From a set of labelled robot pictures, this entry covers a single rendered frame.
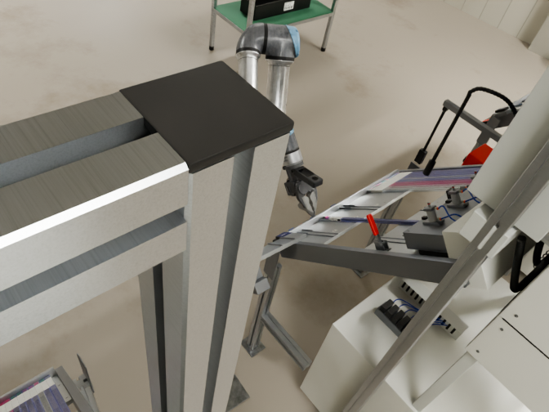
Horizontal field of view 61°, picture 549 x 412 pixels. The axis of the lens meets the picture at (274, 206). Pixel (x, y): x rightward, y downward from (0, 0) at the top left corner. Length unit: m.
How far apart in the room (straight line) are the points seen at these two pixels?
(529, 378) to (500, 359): 0.07
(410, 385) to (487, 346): 0.45
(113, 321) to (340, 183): 1.56
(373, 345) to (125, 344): 1.11
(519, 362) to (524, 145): 0.51
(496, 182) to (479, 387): 0.90
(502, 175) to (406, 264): 0.38
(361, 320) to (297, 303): 0.75
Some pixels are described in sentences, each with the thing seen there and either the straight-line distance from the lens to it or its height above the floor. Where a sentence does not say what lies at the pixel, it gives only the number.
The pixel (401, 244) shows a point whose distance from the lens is 1.33.
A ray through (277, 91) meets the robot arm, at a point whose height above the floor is 0.93.
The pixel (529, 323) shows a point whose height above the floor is 1.21.
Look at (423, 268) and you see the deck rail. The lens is 1.20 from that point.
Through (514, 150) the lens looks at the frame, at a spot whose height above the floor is 1.52.
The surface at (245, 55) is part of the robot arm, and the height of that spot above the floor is 1.06.
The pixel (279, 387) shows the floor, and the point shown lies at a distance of 2.16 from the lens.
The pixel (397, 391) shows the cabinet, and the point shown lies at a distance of 1.59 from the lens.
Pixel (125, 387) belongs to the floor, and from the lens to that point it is 2.14.
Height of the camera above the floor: 1.99
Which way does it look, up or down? 47 degrees down
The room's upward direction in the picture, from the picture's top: 13 degrees clockwise
